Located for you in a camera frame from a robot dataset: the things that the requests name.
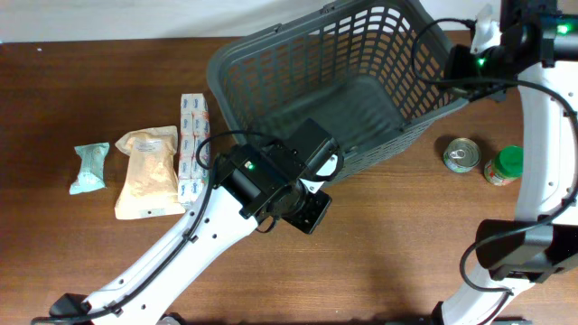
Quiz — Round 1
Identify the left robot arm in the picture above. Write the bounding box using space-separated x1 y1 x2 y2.
32 119 344 324

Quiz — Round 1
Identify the grey plastic shopping basket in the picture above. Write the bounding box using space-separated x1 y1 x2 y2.
207 0 466 180

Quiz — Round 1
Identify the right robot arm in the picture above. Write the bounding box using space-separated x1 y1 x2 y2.
432 1 577 324

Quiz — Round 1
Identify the jar with green lid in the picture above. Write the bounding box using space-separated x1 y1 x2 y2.
484 145 524 186

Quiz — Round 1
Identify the small teal packet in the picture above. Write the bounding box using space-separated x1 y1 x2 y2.
69 143 109 195

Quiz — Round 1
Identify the tin can with pull tab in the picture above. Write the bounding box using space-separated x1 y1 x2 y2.
443 138 481 173

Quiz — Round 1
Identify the beige powder food pouch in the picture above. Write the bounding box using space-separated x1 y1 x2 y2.
115 125 185 220

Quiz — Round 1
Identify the multipack of tissue packets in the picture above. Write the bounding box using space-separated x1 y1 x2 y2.
177 93 210 209

